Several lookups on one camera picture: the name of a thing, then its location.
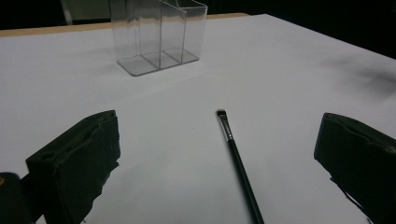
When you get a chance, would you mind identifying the clear acrylic organizer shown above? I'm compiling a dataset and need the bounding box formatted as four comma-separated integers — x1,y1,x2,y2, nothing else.
108,0,208,77

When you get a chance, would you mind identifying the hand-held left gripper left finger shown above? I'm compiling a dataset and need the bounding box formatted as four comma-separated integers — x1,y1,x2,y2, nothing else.
25,109,121,224

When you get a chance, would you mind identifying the black makeup brush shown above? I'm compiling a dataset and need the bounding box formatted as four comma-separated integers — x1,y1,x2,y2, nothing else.
216,109,266,224

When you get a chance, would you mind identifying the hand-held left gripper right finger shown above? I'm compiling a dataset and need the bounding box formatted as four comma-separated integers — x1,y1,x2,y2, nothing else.
313,112,396,224

